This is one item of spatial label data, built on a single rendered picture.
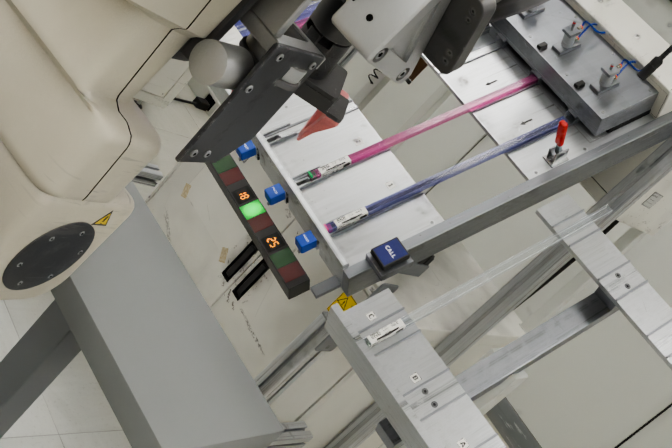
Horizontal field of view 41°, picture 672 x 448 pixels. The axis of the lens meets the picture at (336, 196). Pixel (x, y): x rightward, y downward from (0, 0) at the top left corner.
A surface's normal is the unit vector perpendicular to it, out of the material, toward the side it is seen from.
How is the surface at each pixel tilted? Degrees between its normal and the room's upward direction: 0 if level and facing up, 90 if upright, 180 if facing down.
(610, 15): 47
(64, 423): 0
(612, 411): 90
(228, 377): 0
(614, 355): 90
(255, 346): 90
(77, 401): 0
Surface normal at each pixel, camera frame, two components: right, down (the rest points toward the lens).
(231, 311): -0.56, -0.16
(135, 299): 0.66, -0.68
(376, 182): 0.04, -0.57
